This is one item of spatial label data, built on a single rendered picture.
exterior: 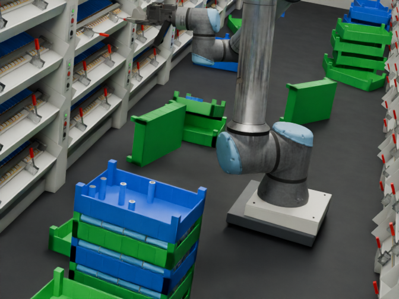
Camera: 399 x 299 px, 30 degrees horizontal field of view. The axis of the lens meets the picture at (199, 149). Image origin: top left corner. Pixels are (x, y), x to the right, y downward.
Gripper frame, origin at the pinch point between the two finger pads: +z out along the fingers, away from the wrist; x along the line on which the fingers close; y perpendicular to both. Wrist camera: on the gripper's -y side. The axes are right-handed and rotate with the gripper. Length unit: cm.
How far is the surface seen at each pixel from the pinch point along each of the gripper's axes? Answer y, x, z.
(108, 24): -0.8, 5.7, 6.6
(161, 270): -39, 119, -49
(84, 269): -44, 116, -26
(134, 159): -54, 16, -6
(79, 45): -1.5, 39.0, 5.2
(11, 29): 16, 92, 3
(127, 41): -13.2, -16.0, 6.7
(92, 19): 3.2, 17.6, 8.7
